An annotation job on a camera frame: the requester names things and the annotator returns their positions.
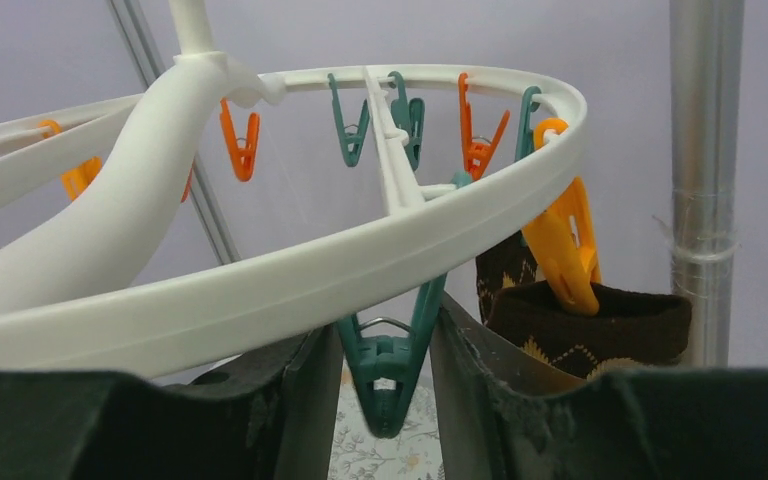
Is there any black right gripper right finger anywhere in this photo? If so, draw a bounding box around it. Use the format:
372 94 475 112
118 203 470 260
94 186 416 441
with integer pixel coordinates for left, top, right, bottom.
431 297 768 479

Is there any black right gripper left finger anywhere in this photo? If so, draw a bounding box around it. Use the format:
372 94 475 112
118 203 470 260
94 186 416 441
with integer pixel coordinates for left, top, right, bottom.
0 326 342 479

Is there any teal front clip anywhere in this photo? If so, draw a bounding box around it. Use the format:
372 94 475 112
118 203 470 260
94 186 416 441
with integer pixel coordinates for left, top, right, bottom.
336 170 473 440

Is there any teal clip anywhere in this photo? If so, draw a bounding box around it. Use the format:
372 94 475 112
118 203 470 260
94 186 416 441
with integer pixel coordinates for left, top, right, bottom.
514 85 542 162
336 170 473 440

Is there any orange front clip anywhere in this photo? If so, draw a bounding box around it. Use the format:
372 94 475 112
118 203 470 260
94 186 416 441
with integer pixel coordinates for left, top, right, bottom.
521 117 603 317

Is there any orange clip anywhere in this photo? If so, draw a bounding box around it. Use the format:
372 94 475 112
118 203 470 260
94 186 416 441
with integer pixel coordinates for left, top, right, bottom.
457 72 511 181
521 117 603 317

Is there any white round clip hanger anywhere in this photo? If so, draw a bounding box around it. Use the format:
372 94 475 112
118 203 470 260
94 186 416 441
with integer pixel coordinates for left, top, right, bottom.
0 0 589 380

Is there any orange right clip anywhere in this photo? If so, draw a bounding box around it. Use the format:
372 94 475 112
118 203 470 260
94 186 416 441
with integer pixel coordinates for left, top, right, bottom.
457 72 511 181

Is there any floral grey tablecloth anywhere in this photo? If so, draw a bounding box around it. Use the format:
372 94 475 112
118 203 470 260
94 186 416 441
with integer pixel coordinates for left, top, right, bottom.
328 366 445 480

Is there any grey right rack pole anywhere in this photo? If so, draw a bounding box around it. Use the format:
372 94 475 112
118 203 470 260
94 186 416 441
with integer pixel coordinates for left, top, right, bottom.
669 0 745 367

